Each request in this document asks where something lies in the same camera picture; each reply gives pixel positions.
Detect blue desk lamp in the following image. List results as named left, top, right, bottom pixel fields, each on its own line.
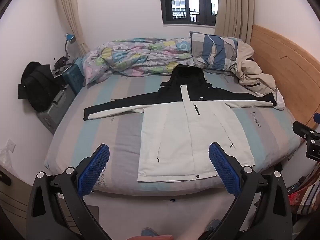
left=64, top=32, right=76, bottom=58

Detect blue grey striped pillow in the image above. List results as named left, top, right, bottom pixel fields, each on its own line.
left=189, top=32, right=250, bottom=71

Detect white and black jacket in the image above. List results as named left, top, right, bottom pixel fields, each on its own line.
left=84, top=64, right=278, bottom=183

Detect small white cloth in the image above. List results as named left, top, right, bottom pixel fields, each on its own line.
left=274, top=89, right=285, bottom=110

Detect person's right shoe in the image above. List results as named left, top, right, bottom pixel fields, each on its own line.
left=205, top=219, right=220, bottom=232

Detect black backpack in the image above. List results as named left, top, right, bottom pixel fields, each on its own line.
left=18, top=61, right=60, bottom=112

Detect floral quilt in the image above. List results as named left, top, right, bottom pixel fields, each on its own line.
left=82, top=37, right=194, bottom=85

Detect beige curtain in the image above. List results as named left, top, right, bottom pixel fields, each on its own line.
left=214, top=0, right=255, bottom=43
left=55, top=0, right=90, bottom=53

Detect teal suitcase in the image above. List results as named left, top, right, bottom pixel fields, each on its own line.
left=62, top=59, right=85, bottom=95

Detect silver suitcase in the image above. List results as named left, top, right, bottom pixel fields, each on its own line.
left=37, top=84, right=75, bottom=135

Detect white wall socket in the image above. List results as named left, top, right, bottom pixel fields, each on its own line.
left=6, top=138, right=17, bottom=153

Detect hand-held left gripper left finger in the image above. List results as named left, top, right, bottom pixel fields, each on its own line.
left=26, top=144, right=110, bottom=240

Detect wooden headboard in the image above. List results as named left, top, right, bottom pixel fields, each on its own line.
left=250, top=24, right=320, bottom=130

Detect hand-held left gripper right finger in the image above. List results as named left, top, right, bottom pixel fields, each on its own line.
left=208, top=142, right=293, bottom=240

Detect person's shoe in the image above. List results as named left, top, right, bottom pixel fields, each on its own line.
left=205, top=219, right=220, bottom=232
left=141, top=227, right=159, bottom=237

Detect beige cabinet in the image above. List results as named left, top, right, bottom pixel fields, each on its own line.
left=0, top=165, right=33, bottom=220

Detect beige jacket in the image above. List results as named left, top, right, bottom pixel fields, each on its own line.
left=235, top=41, right=277, bottom=97

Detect dark framed window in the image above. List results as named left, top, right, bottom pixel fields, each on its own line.
left=158, top=0, right=220, bottom=27

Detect clear plastic bag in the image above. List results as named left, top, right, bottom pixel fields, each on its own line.
left=0, top=147, right=13, bottom=168

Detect dark cable bundle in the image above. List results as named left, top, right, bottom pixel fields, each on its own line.
left=54, top=56, right=75, bottom=77

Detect striped bed mattress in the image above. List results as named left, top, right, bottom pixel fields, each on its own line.
left=44, top=66, right=300, bottom=198

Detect person's left shoe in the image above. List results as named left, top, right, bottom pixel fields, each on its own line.
left=141, top=227, right=159, bottom=237

